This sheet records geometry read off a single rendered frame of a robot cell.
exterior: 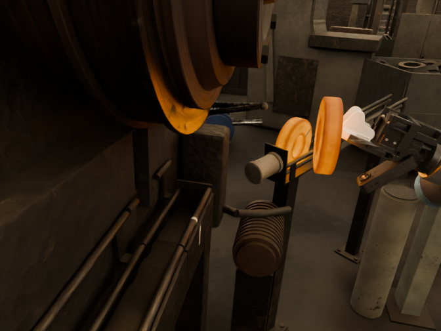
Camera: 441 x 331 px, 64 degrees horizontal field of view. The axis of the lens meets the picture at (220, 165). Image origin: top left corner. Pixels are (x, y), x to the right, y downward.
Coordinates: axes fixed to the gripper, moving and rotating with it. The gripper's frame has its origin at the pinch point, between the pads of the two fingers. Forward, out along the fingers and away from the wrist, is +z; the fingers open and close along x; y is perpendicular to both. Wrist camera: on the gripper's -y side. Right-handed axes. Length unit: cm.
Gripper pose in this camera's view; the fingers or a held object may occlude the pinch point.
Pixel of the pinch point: (329, 127)
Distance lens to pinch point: 73.2
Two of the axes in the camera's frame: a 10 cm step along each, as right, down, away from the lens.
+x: -1.9, 3.8, -9.0
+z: -9.2, -3.8, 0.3
